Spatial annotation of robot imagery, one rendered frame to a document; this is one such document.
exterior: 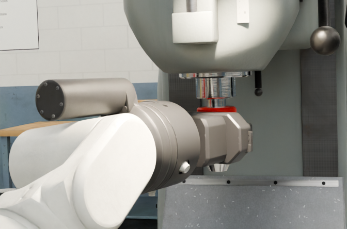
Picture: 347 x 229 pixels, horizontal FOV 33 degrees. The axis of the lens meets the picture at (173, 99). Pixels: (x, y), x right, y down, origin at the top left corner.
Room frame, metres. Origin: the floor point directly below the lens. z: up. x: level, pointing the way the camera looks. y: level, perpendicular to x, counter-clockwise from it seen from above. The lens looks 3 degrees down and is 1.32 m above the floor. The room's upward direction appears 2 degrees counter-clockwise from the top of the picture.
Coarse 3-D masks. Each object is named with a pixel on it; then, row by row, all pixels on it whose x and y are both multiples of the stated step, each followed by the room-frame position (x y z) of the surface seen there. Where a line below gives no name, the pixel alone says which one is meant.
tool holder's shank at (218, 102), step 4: (208, 100) 0.69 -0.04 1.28; (212, 100) 0.69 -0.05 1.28; (216, 100) 0.68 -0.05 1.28; (220, 100) 0.69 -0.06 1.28; (224, 100) 0.69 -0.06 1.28; (208, 104) 0.69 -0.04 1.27; (212, 104) 0.69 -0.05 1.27; (216, 104) 0.68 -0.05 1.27; (220, 104) 0.68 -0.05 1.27; (224, 104) 0.69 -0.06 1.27
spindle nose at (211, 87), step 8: (200, 80) 0.68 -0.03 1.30; (208, 80) 0.67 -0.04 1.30; (216, 80) 0.67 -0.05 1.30; (224, 80) 0.67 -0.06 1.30; (232, 80) 0.68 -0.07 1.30; (200, 88) 0.68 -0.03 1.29; (208, 88) 0.67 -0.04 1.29; (216, 88) 0.67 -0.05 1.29; (224, 88) 0.67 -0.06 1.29; (232, 88) 0.68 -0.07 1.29; (200, 96) 0.68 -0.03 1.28; (208, 96) 0.67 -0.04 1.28; (216, 96) 0.67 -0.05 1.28; (224, 96) 0.67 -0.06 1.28; (232, 96) 0.68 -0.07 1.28
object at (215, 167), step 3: (210, 165) 0.68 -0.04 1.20; (213, 165) 0.68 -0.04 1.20; (216, 165) 0.68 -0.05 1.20; (219, 165) 0.68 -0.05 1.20; (222, 165) 0.68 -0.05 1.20; (225, 165) 0.68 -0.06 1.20; (228, 165) 0.69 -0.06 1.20; (210, 168) 0.69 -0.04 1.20; (213, 168) 0.68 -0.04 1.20; (216, 168) 0.68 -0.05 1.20; (219, 168) 0.68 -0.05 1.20; (222, 168) 0.68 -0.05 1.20; (225, 168) 0.69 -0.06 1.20; (213, 171) 0.69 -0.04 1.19; (216, 171) 0.68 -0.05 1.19; (219, 171) 0.68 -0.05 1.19; (222, 171) 0.68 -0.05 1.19
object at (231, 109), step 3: (198, 108) 0.69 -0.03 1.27; (201, 108) 0.68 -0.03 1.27; (204, 108) 0.68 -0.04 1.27; (207, 108) 0.68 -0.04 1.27; (210, 108) 0.68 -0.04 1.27; (213, 108) 0.67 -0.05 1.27; (216, 108) 0.67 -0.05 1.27; (219, 108) 0.67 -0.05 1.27; (222, 108) 0.67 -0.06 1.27; (225, 108) 0.68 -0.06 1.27; (228, 108) 0.68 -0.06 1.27; (231, 108) 0.68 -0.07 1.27; (234, 108) 0.68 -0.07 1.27; (198, 111) 0.69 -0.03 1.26; (201, 111) 0.68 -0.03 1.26; (204, 111) 0.68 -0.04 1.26; (207, 111) 0.68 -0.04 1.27; (210, 111) 0.67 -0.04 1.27; (213, 111) 0.67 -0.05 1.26; (216, 111) 0.67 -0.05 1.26; (219, 111) 0.67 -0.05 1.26; (222, 111) 0.67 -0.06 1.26; (225, 111) 0.67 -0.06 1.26; (228, 111) 0.68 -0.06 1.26; (231, 111) 0.68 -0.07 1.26; (234, 111) 0.68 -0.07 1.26
